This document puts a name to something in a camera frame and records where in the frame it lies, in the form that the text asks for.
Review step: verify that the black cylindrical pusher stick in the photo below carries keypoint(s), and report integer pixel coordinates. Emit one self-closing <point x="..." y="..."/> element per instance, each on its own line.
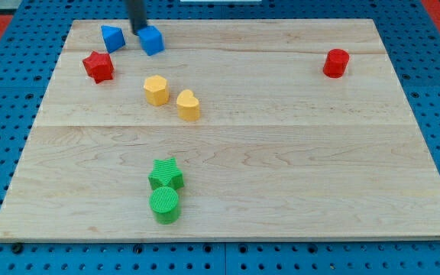
<point x="137" y="14"/>

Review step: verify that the blue triangle block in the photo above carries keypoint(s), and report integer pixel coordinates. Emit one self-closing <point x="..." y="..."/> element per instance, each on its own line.
<point x="113" y="38"/>

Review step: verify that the blue cube block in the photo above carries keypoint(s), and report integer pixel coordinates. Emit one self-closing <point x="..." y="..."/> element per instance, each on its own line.
<point x="151" y="40"/>

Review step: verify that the red star block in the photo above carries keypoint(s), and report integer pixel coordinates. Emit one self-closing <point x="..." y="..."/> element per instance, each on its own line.
<point x="99" y="66"/>

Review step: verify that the yellow hexagon block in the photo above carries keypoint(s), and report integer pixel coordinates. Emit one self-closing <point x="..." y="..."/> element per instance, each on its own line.
<point x="156" y="90"/>

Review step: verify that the yellow heart block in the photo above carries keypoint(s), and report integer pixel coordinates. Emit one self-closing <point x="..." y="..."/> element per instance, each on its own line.
<point x="188" y="106"/>

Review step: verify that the light wooden board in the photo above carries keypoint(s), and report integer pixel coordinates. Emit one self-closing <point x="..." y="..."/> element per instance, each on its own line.
<point x="281" y="152"/>

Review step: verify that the green star block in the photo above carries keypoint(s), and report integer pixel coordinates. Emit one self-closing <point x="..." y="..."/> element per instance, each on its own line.
<point x="165" y="173"/>

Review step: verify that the green cylinder block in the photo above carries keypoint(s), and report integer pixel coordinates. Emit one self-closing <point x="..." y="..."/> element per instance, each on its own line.
<point x="164" y="203"/>

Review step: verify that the red cylinder block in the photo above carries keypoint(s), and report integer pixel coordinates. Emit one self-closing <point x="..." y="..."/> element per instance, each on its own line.
<point x="336" y="63"/>

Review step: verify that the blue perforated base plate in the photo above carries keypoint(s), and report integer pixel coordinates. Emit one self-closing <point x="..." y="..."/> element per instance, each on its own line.
<point x="29" y="51"/>

